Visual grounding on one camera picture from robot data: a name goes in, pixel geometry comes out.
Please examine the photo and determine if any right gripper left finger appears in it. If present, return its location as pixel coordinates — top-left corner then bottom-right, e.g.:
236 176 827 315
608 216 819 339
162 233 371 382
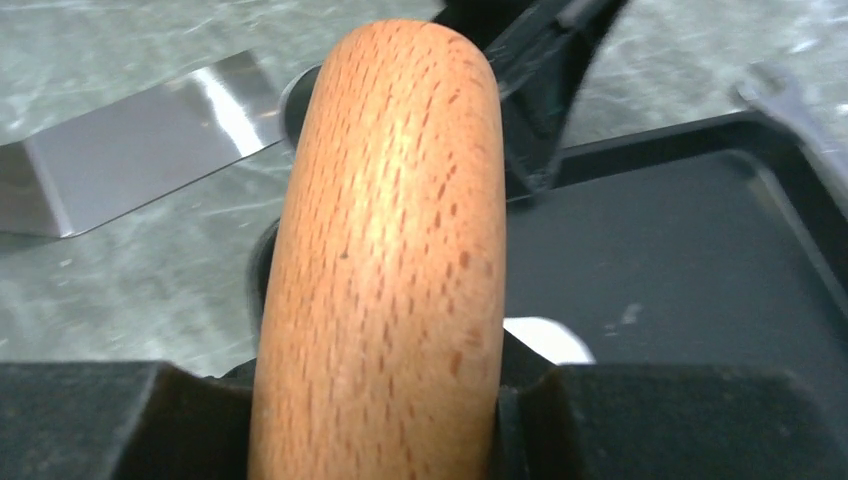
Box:
1 362 251 479

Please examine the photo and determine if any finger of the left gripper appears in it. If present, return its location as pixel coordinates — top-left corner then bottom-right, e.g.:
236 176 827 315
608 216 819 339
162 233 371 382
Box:
433 0 629 199

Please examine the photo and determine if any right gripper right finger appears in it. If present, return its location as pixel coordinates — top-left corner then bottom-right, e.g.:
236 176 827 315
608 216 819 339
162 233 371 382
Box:
495 336 847 479

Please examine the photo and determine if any white dough ball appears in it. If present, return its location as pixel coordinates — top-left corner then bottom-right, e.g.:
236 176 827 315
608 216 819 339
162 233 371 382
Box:
503 316 596 365

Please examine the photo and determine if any black baking tray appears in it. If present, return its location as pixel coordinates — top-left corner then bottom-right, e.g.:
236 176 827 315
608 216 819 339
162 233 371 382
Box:
246 111 848 412

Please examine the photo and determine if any wooden double-ended dough roller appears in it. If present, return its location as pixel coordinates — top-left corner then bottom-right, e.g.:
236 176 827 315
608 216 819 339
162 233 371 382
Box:
247 19 506 479

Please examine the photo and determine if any metal spatula orange handle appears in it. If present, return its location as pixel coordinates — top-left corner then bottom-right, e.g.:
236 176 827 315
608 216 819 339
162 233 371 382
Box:
1 51 281 238

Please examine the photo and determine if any metal ring cutter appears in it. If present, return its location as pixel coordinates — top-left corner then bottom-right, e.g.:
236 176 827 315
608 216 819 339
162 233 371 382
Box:
278 64 322 150

